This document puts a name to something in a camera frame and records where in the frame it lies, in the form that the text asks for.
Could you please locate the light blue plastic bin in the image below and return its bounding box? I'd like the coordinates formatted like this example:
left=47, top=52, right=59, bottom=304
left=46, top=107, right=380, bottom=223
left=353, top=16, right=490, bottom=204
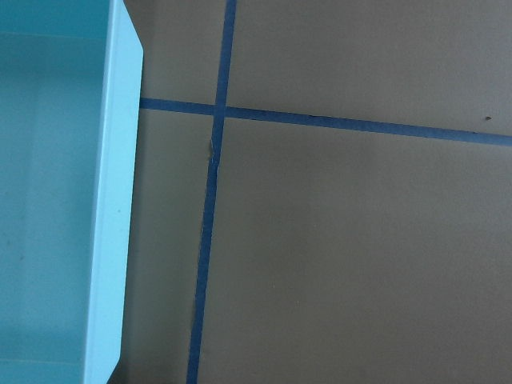
left=1, top=1, right=143, bottom=383

